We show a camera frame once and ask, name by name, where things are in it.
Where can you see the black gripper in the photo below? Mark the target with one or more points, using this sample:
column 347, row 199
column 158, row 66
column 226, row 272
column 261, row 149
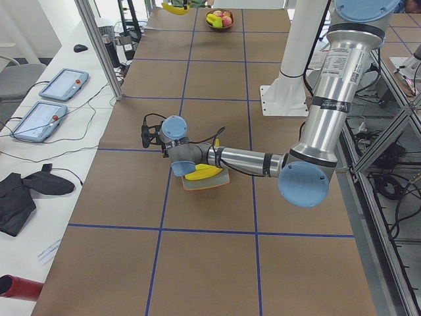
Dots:
column 165, row 152

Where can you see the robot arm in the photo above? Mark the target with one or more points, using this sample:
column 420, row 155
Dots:
column 304, row 172

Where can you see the grey square plate orange rim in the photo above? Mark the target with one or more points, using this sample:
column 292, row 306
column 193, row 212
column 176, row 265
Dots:
column 220, row 179

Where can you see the fruit basket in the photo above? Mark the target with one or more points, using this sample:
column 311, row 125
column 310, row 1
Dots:
column 210, row 17

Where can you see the black bottle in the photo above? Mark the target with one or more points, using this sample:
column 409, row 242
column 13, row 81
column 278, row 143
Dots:
column 109, row 46

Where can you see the teach pendant far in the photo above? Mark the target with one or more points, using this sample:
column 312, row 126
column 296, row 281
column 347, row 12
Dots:
column 65, row 85

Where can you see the teach pendant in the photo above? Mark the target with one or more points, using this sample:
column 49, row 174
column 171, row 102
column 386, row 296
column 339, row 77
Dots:
column 39, row 122
column 65, row 85

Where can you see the teach pendant near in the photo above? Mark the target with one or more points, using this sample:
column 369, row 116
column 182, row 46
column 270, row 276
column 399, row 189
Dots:
column 39, row 122

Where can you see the black computer mouse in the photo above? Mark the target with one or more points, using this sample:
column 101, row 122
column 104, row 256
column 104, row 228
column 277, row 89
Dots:
column 78, row 48

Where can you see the yellow starfruit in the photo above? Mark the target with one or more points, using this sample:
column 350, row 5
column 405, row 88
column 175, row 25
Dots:
column 217, row 23

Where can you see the red apple lower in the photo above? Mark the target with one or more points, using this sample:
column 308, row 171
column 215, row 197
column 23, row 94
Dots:
column 226, row 21

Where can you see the black cloth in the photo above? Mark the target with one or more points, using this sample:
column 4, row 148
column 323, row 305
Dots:
column 17, row 203

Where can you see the red cylinder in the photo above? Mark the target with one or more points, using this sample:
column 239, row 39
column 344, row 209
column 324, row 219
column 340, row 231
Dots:
column 20, row 288

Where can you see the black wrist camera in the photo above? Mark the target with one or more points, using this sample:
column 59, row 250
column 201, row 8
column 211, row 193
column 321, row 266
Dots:
column 150, row 134

